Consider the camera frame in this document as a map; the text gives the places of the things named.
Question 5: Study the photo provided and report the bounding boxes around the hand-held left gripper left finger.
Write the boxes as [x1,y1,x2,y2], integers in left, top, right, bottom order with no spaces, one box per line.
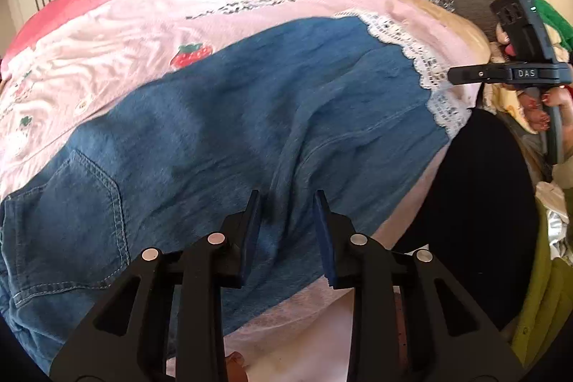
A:
[49,189,261,382]

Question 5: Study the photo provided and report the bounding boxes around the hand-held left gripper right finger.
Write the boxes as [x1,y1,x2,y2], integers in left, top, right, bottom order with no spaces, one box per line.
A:
[313,189,524,382]

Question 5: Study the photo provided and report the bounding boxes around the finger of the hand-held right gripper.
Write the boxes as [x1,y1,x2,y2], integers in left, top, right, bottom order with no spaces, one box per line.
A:
[448,64,510,86]

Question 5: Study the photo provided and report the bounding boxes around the blue denim garment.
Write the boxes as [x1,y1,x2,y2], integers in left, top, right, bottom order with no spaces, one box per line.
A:
[0,8,473,376]

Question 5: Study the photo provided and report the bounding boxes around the person's right hand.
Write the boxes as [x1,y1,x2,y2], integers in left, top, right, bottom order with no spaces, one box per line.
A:
[496,28,573,134]

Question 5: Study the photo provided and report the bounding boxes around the person's left hand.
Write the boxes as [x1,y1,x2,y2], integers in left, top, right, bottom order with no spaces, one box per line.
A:
[227,353,249,382]

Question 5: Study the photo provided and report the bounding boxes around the green cloth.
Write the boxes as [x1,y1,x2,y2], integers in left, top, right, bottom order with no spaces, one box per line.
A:
[530,0,573,52]

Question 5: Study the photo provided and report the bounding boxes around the cream and pink cloth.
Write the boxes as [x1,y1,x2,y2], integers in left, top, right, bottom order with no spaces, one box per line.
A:
[486,42,556,141]

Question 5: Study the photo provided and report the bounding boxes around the black cloth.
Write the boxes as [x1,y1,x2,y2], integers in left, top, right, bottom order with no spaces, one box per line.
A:
[389,109,540,329]

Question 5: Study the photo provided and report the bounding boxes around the white crumpled cloth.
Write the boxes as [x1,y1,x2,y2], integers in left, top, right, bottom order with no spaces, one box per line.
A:
[536,180,573,266]

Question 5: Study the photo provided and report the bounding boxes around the yellow-green cloth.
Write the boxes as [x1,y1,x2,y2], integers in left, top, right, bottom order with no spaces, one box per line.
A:
[510,203,573,369]

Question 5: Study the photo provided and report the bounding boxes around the pink strawberry printed quilt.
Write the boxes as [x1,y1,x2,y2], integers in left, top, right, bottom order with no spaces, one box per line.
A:
[0,0,493,382]

